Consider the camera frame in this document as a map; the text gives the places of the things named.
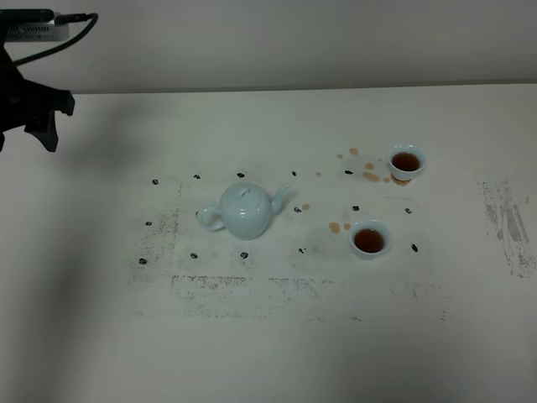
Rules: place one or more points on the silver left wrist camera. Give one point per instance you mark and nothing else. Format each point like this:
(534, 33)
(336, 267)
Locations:
(31, 25)

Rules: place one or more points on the light blue porcelain teapot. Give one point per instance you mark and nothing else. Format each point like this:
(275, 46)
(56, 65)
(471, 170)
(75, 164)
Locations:
(245, 210)

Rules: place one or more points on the light blue teacup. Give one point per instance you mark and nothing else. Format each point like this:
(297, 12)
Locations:
(405, 162)
(370, 239)

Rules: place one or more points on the near light blue teacup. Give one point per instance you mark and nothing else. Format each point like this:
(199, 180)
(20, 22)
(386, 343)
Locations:
(370, 239)

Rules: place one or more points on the far light blue teacup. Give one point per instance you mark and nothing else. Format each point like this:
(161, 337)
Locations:
(405, 162)

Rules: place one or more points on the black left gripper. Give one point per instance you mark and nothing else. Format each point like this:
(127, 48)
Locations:
(30, 104)

